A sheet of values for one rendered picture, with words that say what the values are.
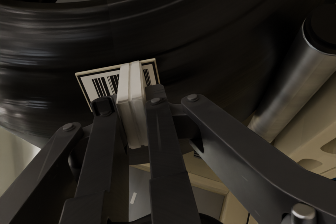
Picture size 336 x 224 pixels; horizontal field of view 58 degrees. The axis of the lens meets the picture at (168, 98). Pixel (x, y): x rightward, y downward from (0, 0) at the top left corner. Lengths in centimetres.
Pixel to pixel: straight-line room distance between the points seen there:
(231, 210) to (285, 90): 53
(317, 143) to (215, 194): 52
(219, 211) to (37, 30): 71
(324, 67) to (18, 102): 26
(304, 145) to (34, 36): 32
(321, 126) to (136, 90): 24
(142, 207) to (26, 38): 68
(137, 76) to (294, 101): 20
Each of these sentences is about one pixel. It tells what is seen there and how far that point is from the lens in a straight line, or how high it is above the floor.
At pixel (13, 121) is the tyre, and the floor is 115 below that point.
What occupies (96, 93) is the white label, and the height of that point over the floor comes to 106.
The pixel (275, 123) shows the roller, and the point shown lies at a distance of 41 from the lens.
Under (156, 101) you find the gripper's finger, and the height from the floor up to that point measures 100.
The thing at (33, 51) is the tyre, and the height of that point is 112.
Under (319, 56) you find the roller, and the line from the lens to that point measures 27.
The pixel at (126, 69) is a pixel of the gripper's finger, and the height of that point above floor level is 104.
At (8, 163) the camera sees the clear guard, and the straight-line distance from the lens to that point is 101.
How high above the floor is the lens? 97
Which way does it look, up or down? 11 degrees up
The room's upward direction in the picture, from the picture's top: 75 degrees counter-clockwise
